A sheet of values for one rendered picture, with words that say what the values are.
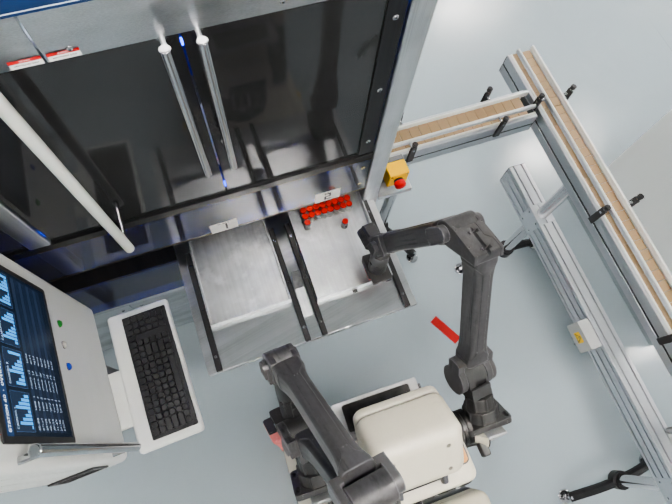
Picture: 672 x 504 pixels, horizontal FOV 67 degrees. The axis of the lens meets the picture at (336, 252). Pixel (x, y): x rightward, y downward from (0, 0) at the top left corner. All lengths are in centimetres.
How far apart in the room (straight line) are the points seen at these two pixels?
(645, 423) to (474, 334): 123
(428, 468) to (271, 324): 71
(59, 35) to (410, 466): 100
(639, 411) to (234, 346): 153
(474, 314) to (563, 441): 168
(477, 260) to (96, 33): 78
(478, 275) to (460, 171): 194
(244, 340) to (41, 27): 105
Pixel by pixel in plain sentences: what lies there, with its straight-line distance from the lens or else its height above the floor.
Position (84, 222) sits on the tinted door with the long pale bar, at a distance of 144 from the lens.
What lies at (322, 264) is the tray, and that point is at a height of 88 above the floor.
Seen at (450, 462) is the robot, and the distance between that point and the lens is 119.
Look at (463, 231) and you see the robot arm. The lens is 107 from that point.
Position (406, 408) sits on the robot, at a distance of 117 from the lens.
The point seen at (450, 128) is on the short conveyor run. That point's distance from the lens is 190.
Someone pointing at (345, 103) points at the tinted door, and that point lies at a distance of 126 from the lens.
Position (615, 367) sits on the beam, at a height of 55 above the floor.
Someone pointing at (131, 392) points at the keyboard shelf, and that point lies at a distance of 176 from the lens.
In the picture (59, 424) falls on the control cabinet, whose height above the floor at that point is 124.
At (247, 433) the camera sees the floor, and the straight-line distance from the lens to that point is 249.
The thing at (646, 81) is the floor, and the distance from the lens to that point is 388.
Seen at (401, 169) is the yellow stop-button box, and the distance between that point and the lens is 170.
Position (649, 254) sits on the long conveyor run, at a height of 93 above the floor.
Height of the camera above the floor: 248
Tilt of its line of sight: 69 degrees down
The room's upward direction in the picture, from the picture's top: 10 degrees clockwise
